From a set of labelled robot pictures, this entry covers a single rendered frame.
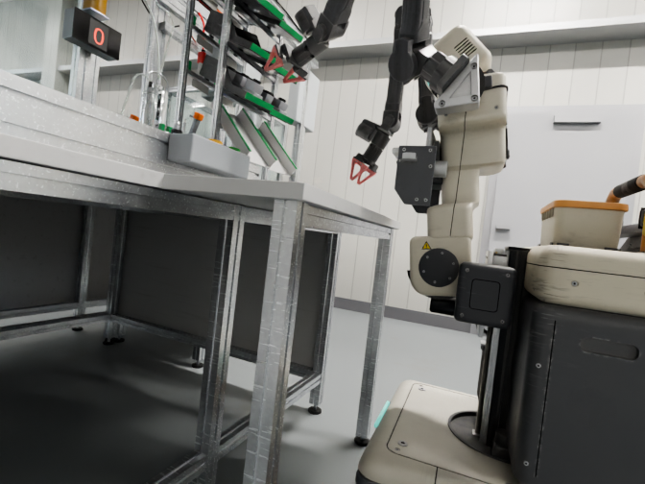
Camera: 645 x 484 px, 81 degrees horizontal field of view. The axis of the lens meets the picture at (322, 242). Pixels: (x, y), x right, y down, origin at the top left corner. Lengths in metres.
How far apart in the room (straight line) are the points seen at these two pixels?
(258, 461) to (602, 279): 0.73
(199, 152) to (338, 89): 3.71
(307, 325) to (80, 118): 1.26
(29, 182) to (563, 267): 0.94
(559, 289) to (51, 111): 0.98
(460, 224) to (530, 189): 2.90
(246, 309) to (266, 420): 1.23
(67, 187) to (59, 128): 0.12
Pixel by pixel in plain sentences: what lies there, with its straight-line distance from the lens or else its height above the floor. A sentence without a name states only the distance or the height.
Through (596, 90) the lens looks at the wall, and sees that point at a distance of 4.29.
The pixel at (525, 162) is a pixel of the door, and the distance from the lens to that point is 3.98.
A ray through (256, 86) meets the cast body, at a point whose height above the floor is 1.24.
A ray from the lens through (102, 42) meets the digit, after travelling 1.20.
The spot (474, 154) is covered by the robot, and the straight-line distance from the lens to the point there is 1.11.
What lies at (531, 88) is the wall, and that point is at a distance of 4.23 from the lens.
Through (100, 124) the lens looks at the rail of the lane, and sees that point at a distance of 0.82.
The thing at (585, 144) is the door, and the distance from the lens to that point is 4.08.
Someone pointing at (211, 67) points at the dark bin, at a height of 1.32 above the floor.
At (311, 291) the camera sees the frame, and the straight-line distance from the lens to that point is 1.72.
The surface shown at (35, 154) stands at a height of 0.84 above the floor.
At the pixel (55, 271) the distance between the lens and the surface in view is 2.77.
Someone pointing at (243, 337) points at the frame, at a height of 0.23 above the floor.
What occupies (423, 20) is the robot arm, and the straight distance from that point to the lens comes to 1.05.
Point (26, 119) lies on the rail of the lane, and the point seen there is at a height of 0.90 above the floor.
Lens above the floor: 0.78
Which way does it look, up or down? 1 degrees down
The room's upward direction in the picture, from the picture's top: 7 degrees clockwise
